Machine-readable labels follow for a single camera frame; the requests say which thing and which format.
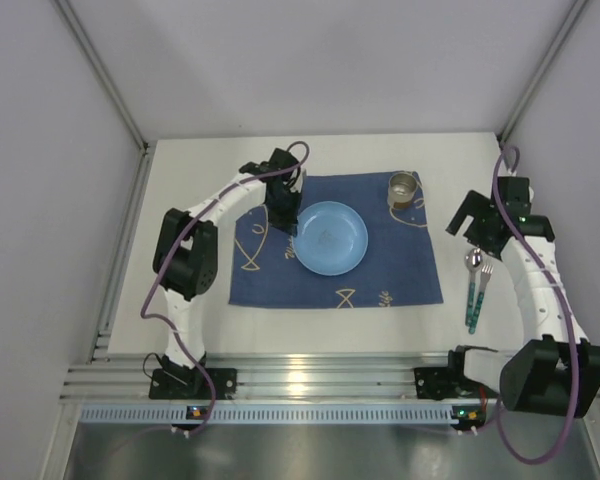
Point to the light blue plastic plate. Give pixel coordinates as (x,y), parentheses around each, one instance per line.
(332,238)

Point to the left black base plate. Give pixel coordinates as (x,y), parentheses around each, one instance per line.
(192,385)

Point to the right aluminium frame post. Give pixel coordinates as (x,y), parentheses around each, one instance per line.
(540,72)

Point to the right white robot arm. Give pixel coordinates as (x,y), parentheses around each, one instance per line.
(557,371)

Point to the metal fork teal handle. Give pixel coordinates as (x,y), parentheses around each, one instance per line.
(485,276)

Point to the blue cloth placemat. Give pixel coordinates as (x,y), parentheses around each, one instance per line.
(398,268)

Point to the aluminium mounting rail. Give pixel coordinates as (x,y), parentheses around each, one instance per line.
(287,377)

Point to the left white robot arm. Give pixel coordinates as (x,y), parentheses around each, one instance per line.
(186,256)

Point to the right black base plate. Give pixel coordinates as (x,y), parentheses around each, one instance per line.
(442,383)

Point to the small metal cup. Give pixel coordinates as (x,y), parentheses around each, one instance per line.
(402,189)

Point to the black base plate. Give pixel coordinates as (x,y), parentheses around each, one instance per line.
(442,383)
(192,385)

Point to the aluminium frame post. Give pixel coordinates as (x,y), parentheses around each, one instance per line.
(79,34)
(540,72)

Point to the perforated grey cable duct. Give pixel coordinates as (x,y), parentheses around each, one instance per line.
(282,414)

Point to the left aluminium frame post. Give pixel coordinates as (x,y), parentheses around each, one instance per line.
(79,34)

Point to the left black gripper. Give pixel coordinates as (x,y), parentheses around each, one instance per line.
(282,212)

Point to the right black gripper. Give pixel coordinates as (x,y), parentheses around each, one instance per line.
(469,211)

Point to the metal spoon teal handle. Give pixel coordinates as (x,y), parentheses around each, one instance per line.
(473,263)

